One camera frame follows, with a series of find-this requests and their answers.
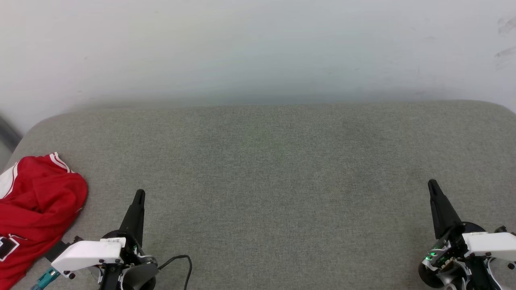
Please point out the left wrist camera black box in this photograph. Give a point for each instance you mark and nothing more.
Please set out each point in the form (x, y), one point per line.
(58, 249)

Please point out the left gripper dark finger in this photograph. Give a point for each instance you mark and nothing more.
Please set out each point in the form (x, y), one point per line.
(135, 219)

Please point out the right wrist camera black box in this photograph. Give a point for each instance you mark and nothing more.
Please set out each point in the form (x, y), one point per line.
(502, 229)

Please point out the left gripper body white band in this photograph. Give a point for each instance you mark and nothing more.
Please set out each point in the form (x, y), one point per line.
(88, 253)

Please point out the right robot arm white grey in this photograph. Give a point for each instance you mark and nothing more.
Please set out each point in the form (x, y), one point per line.
(511, 278)

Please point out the grey fabric sofa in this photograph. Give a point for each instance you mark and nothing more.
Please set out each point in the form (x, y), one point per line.
(282, 181)

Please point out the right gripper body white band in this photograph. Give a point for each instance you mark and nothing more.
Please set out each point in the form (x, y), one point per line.
(487, 243)

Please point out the red and white basketball jersey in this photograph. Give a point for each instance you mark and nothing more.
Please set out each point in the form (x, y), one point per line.
(40, 201)

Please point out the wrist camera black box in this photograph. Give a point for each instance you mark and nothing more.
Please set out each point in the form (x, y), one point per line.
(502, 229)
(58, 249)

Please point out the grey metal rail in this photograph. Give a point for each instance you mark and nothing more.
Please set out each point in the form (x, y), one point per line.
(7, 133)

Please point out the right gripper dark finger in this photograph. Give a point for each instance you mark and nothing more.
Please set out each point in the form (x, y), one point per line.
(442, 213)

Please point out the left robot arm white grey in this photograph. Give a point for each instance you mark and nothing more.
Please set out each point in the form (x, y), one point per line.
(139, 277)

